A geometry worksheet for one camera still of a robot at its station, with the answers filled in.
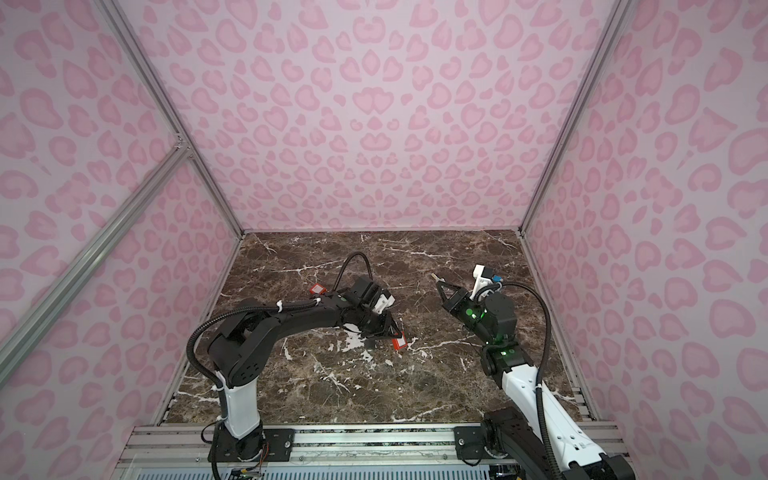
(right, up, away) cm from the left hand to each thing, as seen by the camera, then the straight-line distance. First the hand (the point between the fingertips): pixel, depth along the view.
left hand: (403, 332), depth 86 cm
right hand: (+8, +15, -12) cm, 21 cm away
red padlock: (-28, +11, +15) cm, 34 cm away
